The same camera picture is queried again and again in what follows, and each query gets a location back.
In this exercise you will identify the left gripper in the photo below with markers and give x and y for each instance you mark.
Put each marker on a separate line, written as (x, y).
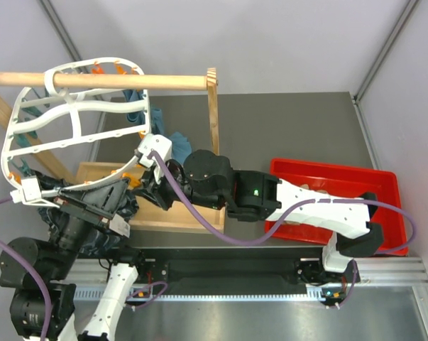
(100, 199)

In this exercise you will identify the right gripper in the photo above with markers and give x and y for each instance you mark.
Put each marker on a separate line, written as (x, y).
(151, 197)

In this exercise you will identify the orange clip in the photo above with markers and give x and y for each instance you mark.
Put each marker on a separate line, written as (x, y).
(134, 181)

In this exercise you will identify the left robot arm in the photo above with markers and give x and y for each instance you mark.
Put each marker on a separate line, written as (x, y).
(42, 307)

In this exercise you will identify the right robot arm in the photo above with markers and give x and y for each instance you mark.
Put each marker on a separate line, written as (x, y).
(208, 180)

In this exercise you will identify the white plastic sock hanger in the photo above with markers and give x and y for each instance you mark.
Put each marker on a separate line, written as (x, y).
(72, 101)

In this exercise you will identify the teal clip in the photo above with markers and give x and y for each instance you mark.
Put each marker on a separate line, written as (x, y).
(36, 110)
(22, 140)

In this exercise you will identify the wooden rack base tray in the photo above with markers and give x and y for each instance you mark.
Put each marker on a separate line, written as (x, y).
(148, 217)

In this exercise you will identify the teal blue sock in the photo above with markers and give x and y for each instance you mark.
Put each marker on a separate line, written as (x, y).
(181, 147)

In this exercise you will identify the wooden rod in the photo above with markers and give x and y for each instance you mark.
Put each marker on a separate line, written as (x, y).
(151, 82)

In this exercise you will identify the brown argyle sock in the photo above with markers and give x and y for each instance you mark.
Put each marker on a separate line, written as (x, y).
(306, 186)

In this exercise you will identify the red plastic tray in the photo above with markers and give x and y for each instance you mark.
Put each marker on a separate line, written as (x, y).
(347, 181)

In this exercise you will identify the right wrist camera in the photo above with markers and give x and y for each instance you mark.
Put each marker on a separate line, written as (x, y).
(153, 143)

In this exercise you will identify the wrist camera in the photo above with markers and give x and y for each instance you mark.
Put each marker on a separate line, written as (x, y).
(29, 193)
(153, 143)

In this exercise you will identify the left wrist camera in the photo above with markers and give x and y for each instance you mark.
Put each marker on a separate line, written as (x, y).
(29, 193)

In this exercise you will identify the wooden rack upright post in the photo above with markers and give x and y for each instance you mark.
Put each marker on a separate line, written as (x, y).
(213, 106)

